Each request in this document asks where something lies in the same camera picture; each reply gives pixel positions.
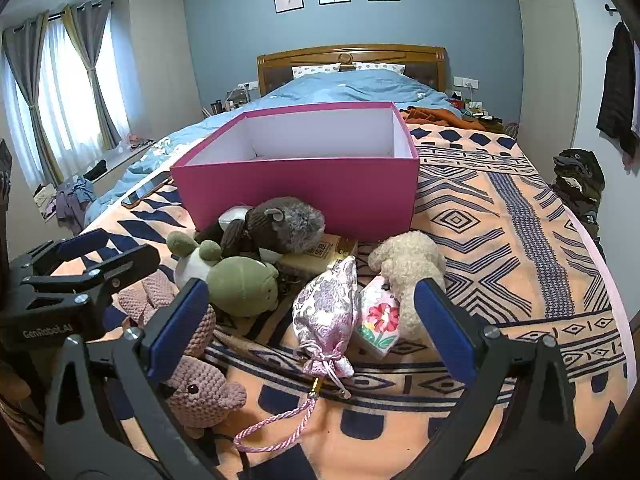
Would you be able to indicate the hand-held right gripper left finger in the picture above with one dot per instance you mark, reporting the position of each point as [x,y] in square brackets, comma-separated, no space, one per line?
[181,321]

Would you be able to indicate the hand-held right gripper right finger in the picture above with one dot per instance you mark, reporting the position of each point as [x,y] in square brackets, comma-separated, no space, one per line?
[445,327]

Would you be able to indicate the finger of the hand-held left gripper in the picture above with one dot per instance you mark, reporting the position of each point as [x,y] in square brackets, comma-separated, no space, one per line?
[125,264]
[82,245]

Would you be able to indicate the floral tissue pack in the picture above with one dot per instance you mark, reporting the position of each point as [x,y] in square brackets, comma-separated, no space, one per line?
[380,320]

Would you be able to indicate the green frog plush toy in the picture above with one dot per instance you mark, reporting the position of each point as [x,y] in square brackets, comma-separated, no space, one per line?
[242,285]

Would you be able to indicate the cream fluffy plush toy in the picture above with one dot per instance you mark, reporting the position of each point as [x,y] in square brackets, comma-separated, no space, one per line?
[405,260]

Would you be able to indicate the pink crocheted plush toy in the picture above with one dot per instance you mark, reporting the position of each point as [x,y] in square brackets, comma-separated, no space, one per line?
[210,400]

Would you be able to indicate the brown raccoon plush toy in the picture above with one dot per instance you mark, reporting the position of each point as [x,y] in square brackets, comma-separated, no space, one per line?
[280,225]

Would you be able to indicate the small yellow cardboard box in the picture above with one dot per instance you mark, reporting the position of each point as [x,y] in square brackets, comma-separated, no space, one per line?
[320,252]

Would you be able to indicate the pink cardboard box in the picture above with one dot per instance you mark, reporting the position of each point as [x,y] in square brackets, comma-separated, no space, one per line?
[300,195]

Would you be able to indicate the purple clothes pile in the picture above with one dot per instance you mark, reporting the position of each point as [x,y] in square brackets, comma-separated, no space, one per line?
[72,200]

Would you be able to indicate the smartphone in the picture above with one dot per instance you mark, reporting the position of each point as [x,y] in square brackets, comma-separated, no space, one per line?
[145,190]

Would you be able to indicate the orange patterned blanket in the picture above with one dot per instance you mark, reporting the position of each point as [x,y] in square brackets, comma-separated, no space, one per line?
[500,260]

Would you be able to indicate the white sheer curtain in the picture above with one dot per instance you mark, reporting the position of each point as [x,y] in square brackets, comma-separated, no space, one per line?
[65,105]

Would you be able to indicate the grey curtain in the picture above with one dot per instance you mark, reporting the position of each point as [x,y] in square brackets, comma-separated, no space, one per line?
[25,85]
[97,60]

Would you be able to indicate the bedside table with bottles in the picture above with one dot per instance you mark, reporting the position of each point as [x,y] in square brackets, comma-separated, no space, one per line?
[225,102]

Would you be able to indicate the orange clothes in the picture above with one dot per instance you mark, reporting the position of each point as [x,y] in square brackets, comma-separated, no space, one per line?
[435,115]

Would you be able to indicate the cluttered bedside table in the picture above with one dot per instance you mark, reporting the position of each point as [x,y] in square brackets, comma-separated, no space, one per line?
[485,117]

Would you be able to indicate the white dotted pillow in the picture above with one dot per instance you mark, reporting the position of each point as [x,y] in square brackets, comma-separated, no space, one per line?
[380,67]
[315,70]

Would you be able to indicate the beige wardrobe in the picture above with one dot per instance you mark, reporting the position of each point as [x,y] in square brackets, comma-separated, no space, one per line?
[547,60]

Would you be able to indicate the wooden headboard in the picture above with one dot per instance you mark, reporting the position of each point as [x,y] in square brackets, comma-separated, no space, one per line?
[350,52]

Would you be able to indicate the black hanging jacket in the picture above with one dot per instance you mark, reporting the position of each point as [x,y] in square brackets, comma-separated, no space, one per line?
[617,90]

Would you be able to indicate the white wall outlet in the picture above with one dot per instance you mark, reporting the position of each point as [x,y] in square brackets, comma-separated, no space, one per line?
[465,81]
[247,85]

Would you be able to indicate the black wall coat rack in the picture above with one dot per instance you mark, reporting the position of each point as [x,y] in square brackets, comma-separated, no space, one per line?
[611,9]

